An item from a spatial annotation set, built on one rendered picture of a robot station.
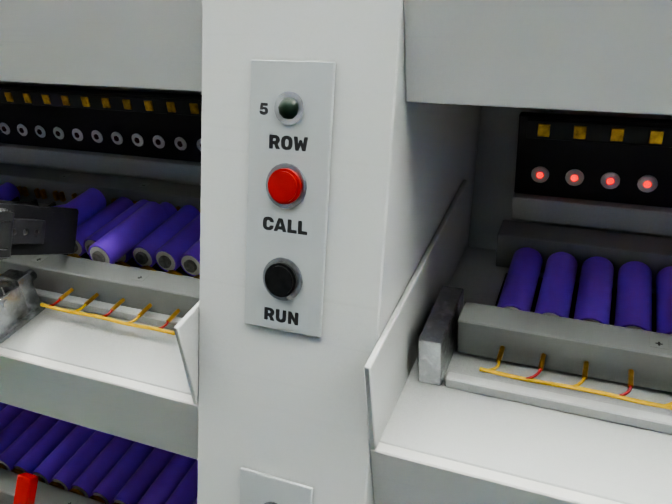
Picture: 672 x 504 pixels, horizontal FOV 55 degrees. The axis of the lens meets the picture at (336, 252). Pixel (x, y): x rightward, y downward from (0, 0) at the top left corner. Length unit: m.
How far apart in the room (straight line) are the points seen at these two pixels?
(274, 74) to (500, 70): 0.10
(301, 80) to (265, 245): 0.08
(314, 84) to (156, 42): 0.09
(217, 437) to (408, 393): 0.10
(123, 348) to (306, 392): 0.13
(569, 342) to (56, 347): 0.29
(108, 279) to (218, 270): 0.12
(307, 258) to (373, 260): 0.03
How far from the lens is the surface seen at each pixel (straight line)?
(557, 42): 0.27
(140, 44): 0.35
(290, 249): 0.30
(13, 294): 0.45
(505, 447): 0.32
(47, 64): 0.39
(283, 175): 0.29
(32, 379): 0.43
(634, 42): 0.27
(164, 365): 0.38
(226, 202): 0.31
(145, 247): 0.46
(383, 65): 0.28
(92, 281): 0.44
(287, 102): 0.29
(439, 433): 0.32
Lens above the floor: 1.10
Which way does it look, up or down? 12 degrees down
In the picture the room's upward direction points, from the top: 3 degrees clockwise
